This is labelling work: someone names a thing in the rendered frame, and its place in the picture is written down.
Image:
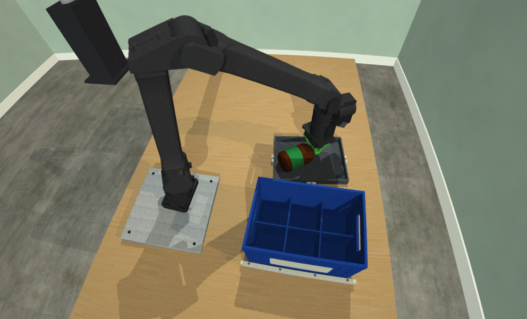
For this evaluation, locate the blue divided crate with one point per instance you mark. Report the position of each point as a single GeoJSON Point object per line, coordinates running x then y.
{"type": "Point", "coordinates": [311, 212]}

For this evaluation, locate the brown bottle with green label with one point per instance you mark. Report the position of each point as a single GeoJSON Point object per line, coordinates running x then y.
{"type": "Point", "coordinates": [295, 157]}

